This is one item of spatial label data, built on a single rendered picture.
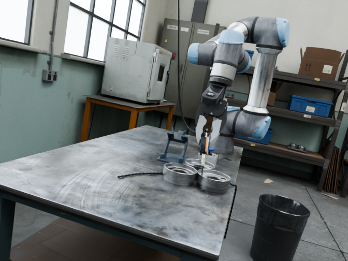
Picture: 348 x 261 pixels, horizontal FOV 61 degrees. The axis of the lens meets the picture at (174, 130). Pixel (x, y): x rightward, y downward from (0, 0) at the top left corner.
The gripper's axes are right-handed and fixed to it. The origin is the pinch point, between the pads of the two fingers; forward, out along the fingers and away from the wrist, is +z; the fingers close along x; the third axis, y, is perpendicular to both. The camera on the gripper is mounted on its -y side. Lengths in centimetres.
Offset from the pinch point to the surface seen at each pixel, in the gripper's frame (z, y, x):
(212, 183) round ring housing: 11.0, -5.0, -5.7
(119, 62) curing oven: -50, 199, 139
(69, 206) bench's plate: 18.6, -36.2, 19.3
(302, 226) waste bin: 42, 112, -57
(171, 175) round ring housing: 11.7, -7.2, 6.0
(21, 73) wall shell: -11, 98, 164
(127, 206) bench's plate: 17.3, -28.2, 9.5
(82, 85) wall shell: -17, 183, 166
